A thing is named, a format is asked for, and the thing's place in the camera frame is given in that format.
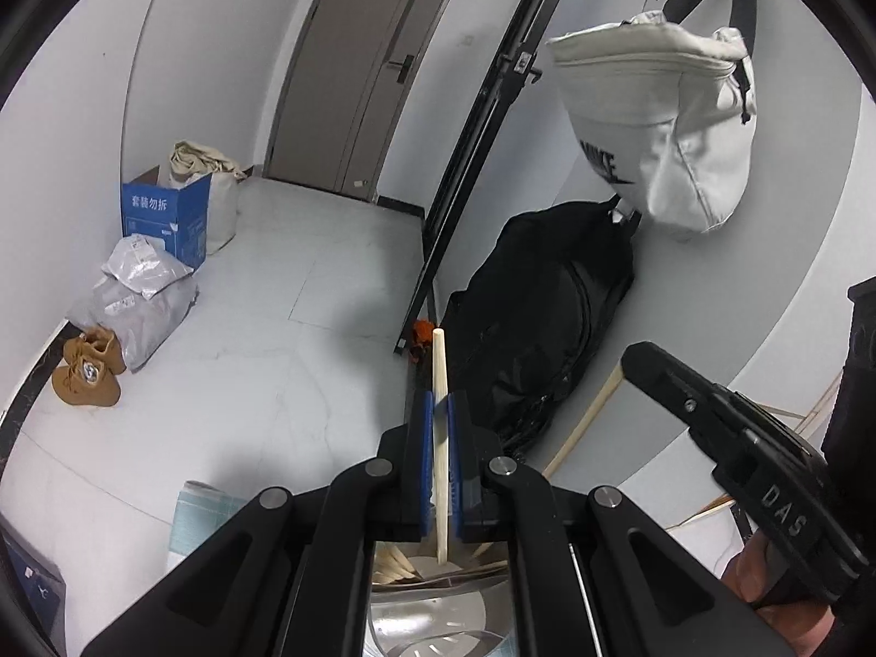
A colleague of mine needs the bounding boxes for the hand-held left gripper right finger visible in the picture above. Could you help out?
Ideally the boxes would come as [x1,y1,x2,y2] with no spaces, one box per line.
[446,391,798,657]

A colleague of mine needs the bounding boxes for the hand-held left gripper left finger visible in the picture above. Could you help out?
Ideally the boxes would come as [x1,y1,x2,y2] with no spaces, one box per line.
[80,390,439,657]

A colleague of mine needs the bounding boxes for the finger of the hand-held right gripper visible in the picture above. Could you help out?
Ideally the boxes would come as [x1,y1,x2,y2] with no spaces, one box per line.
[621,342,867,603]

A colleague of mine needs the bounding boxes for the long wooden chopstick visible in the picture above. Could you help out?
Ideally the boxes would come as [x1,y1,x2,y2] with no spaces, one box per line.
[430,328,454,566]
[543,366,625,479]

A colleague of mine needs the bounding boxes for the bunch of wooden chopsticks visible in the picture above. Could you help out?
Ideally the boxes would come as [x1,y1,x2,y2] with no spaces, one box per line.
[373,540,509,586]

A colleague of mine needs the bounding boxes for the white steel utensil holder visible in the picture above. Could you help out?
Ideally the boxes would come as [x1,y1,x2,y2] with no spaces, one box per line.
[366,540,521,657]

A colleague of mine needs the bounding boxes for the person's right hand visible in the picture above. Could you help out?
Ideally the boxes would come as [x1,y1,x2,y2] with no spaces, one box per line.
[722,530,832,657]

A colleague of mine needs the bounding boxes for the black hanging jacket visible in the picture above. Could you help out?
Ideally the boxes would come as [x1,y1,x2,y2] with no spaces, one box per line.
[438,200,637,456]

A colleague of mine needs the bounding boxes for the teal checked tablecloth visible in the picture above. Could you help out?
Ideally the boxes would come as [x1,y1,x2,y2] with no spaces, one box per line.
[168,481,237,562]

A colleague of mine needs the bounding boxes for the cream canvas tote bag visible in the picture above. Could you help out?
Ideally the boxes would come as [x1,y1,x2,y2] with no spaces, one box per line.
[168,140,247,257]

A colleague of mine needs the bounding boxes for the large grey plastic parcel bag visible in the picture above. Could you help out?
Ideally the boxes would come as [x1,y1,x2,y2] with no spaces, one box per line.
[65,267,201,374]

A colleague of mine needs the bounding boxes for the small grey plastic parcel bag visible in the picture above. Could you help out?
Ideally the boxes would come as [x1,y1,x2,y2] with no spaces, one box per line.
[101,234,196,301]

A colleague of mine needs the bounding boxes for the brown suede shoe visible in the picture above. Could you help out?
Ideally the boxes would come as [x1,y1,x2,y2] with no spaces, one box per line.
[51,356,123,408]
[63,327,130,377]

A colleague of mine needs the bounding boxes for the blue cardboard box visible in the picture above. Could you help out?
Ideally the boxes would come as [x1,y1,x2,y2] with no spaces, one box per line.
[122,164,213,268]

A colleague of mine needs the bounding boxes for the beige fabric bag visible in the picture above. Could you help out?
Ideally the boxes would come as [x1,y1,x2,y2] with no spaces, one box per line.
[544,10,759,234]

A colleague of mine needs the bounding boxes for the grey-brown door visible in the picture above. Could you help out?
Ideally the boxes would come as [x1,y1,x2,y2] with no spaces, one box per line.
[263,0,473,203]

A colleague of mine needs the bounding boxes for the dark blue box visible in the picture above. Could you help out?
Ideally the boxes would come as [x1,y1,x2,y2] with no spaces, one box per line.
[0,510,68,657]

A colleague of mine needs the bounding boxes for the orange strap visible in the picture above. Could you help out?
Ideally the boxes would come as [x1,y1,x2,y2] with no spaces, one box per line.
[409,320,439,365]

